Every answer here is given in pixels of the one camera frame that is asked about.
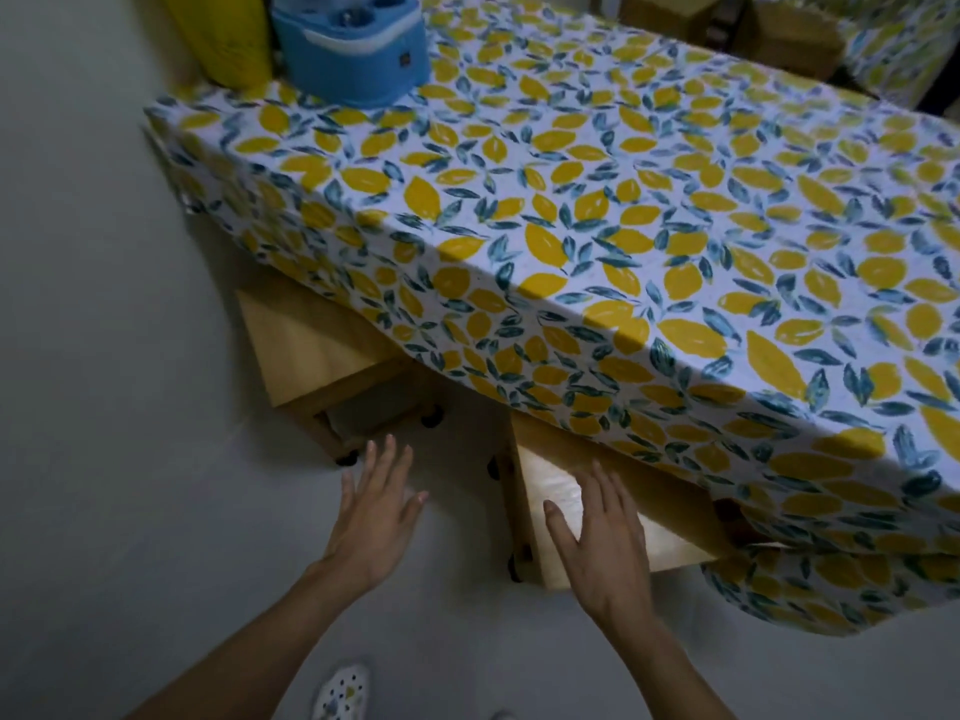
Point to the person's right hand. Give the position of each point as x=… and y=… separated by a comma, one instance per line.
x=607, y=554

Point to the person's left hand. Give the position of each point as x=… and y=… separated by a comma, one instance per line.
x=367, y=528

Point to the person's left thumb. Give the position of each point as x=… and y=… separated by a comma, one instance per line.
x=416, y=506

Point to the person's left little finger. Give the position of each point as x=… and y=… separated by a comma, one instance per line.
x=349, y=493

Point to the person's left middle finger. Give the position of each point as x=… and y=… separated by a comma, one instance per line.
x=388, y=463

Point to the person's right thumb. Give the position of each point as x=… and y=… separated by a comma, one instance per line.
x=561, y=530

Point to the person's right forearm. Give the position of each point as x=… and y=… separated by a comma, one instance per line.
x=656, y=667

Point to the person's left forearm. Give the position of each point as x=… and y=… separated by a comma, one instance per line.
x=259, y=648

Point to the wooden stool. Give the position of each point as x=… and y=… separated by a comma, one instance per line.
x=311, y=352
x=795, y=33
x=667, y=11
x=667, y=528

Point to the white perforated slipper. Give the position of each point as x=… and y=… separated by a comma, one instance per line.
x=341, y=693

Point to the lemon print tablecloth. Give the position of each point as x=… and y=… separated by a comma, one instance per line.
x=645, y=239
x=904, y=44

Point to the blue plastic bottle holder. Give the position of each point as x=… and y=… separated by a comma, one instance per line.
x=352, y=63

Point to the yellow bag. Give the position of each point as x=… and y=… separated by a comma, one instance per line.
x=221, y=37

